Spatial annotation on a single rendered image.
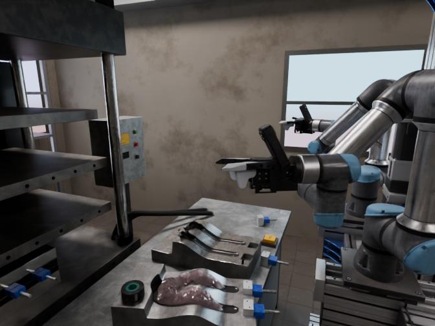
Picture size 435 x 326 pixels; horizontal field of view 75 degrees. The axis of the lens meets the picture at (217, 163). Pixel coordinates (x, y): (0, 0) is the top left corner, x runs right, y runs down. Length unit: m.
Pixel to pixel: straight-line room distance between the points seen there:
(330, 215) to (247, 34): 2.70
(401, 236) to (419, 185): 0.15
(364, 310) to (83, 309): 1.03
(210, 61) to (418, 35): 1.97
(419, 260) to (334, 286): 0.32
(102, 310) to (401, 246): 1.06
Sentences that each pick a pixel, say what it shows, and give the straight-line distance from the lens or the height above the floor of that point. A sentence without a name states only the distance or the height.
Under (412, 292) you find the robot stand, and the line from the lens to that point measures 1.11.
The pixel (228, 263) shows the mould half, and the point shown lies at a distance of 1.34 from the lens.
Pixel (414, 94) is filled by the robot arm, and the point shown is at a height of 1.62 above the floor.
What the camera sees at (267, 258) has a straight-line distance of 1.46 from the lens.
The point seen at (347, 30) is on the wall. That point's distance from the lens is 3.16.
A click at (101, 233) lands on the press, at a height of 0.79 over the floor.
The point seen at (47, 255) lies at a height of 0.94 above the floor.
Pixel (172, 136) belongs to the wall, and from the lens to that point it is 3.63.
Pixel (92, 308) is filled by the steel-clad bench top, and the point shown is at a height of 0.80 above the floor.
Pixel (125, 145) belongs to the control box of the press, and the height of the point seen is 1.31.
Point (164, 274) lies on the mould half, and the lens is 1.31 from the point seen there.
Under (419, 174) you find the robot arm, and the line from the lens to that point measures 0.89.
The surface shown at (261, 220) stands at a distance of 1.84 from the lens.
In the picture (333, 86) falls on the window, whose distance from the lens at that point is 3.09.
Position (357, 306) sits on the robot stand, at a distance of 1.17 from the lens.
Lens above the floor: 1.63
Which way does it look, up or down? 14 degrees down
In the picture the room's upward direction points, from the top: straight up
